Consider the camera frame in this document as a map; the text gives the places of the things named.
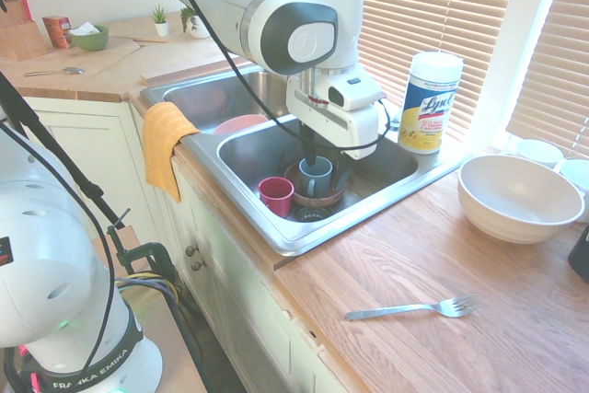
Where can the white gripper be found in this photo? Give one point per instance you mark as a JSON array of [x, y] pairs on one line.
[[354, 130]]

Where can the silver metal fork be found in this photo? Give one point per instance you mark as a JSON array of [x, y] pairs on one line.
[[405, 309]]

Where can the sink drain strainer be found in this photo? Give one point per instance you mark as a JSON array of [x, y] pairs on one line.
[[315, 214]]

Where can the stainless steel double sink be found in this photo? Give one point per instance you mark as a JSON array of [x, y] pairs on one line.
[[257, 144]]

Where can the grey mug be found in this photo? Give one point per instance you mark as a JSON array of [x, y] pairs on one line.
[[321, 179]]

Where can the brown wooden bowl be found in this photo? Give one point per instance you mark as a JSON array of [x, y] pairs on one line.
[[317, 200]]

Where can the red cup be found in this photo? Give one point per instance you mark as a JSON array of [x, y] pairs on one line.
[[276, 195]]

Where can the pink plate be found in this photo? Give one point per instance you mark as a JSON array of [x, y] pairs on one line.
[[237, 125]]

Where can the Lysol wipes canister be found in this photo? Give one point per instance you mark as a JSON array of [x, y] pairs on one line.
[[425, 103]]

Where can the white kitchen cabinet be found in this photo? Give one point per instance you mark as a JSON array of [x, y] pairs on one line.
[[221, 264]]

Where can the round brass cabinet knob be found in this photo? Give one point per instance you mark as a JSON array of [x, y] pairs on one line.
[[198, 266], [190, 251]]

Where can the orange dish cloth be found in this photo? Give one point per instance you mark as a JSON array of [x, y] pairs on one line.
[[161, 144]]

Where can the trailing potted plant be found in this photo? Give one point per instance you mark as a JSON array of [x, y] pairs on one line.
[[199, 29]]

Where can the wide wooden window blind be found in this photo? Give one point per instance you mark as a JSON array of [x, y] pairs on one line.
[[428, 2]]

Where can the large cream bowl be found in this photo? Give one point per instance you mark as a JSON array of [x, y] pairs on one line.
[[515, 199]]

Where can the green metal clamp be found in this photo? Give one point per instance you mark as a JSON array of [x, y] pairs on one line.
[[158, 255]]

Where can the small white bowl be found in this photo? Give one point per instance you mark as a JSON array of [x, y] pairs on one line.
[[538, 153]]

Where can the small upright potted plant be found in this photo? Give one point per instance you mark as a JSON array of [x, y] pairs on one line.
[[161, 25]]

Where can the narrow wooden window blind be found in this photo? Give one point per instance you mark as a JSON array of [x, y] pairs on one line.
[[557, 66]]

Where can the green bowl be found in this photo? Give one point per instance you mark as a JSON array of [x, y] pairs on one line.
[[92, 41]]

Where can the black object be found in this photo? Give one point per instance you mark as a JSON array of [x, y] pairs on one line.
[[580, 255]]

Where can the silver metal spoon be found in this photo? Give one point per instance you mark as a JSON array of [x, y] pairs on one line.
[[71, 71]]

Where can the white paper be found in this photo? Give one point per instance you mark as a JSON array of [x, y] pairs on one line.
[[85, 29]]

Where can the orange cardboard box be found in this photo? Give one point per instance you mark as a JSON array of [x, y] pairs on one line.
[[56, 31]]

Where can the wooden knife block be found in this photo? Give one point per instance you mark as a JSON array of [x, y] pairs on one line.
[[20, 38]]

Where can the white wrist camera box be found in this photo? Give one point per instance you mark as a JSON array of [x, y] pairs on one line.
[[356, 89]]

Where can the black camera stand pole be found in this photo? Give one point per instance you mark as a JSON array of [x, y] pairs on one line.
[[46, 135]]

